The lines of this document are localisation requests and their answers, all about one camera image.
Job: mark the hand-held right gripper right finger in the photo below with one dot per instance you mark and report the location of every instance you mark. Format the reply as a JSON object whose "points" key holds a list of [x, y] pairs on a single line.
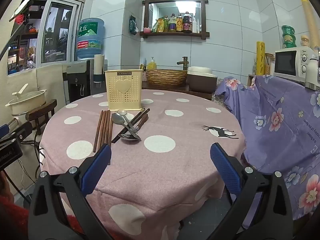
{"points": [[223, 166]]}

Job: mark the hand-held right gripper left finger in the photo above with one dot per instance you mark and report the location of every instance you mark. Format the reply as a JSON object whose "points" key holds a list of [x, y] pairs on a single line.
{"points": [[98, 165]]}

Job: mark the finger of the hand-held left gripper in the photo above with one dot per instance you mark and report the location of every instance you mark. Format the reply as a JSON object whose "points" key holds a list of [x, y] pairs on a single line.
{"points": [[4, 130], [23, 130]]}

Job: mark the dark chopstick with gold print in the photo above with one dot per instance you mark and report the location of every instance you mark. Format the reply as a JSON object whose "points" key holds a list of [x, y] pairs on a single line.
{"points": [[145, 112], [130, 123]]}

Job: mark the cream plastic utensil holder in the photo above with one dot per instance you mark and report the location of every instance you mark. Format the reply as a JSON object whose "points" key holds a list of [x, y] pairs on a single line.
{"points": [[123, 90]]}

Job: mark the dark wooden stool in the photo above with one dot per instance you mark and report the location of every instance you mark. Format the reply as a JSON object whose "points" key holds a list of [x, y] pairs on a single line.
{"points": [[41, 110]]}

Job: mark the cream pot with lid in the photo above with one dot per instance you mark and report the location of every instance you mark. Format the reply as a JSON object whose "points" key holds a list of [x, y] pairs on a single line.
{"points": [[27, 101]]}

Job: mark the grey floral cloth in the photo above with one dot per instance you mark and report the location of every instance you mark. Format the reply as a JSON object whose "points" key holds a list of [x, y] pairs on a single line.
{"points": [[217, 97]]}

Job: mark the purple floral cloth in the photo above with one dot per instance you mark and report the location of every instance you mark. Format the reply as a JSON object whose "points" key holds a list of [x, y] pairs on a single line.
{"points": [[275, 115]]}

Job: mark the water dispenser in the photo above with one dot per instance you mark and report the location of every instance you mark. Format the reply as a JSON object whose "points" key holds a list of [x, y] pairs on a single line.
{"points": [[76, 80]]}

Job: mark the brown white rice cooker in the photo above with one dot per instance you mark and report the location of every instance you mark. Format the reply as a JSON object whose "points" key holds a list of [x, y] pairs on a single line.
{"points": [[201, 80]]}

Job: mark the dark wooden counter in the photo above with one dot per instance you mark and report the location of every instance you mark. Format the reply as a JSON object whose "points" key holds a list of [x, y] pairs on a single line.
{"points": [[175, 91]]}

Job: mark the small wooden box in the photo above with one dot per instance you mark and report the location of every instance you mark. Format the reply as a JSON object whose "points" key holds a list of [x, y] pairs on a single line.
{"points": [[250, 80]]}

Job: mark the paper cup dispenser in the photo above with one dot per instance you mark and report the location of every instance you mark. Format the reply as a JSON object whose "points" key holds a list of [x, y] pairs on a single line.
{"points": [[98, 67]]}

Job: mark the wicker basin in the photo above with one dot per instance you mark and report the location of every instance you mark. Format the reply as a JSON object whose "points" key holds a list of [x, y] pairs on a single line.
{"points": [[166, 78]]}

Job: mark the sliding glass window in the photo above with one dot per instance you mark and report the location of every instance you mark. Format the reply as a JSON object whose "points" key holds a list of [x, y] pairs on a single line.
{"points": [[58, 30]]}

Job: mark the glass jar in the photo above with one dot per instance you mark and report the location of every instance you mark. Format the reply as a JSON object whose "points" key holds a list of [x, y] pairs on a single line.
{"points": [[268, 65]]}

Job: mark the bronze faucet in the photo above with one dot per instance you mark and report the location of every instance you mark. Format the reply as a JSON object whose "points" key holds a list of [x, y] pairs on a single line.
{"points": [[184, 62]]}

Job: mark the blue water bottle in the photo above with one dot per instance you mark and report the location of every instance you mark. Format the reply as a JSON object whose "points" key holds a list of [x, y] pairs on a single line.
{"points": [[90, 38]]}

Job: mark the yellow soap bottle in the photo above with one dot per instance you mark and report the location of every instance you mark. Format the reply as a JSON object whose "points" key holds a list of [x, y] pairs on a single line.
{"points": [[151, 65]]}

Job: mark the yellow roll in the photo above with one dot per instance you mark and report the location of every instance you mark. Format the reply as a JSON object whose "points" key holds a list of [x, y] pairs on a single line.
{"points": [[260, 57]]}

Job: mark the white microwave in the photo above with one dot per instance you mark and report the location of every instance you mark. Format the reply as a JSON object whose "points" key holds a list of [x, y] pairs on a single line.
{"points": [[287, 63]]}

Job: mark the white squeeze bottle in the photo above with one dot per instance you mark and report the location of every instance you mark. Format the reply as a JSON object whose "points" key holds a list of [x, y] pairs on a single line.
{"points": [[196, 26]]}

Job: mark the green wipes packet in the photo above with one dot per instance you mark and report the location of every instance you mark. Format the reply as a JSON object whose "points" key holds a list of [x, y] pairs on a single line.
{"points": [[133, 26]]}

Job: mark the pink bowl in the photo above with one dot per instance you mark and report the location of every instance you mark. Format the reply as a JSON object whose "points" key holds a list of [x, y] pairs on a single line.
{"points": [[147, 30]]}

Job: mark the stack of green cups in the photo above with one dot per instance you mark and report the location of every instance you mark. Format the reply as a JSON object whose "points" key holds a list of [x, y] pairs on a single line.
{"points": [[288, 37]]}

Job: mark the dark soy sauce bottle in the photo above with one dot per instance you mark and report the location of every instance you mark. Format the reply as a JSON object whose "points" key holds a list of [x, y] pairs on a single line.
{"points": [[187, 23]]}

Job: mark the amber bottle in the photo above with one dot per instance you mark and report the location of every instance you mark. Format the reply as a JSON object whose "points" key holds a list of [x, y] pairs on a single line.
{"points": [[179, 23]]}

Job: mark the yellow green packet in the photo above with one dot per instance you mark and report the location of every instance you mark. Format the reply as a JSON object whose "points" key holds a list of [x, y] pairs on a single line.
{"points": [[155, 26]]}

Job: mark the yellow oil bottle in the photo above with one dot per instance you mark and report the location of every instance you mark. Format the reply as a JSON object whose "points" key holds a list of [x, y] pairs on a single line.
{"points": [[172, 23]]}

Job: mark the green bottle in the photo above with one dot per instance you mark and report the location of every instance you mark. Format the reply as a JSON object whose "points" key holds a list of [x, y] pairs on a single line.
{"points": [[163, 25]]}

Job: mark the tall cream roll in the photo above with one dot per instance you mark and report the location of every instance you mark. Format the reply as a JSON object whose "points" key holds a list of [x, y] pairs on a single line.
{"points": [[308, 17]]}

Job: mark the mirror with wooden frame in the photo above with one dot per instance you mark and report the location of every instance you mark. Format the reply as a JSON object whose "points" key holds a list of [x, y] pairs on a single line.
{"points": [[175, 6]]}

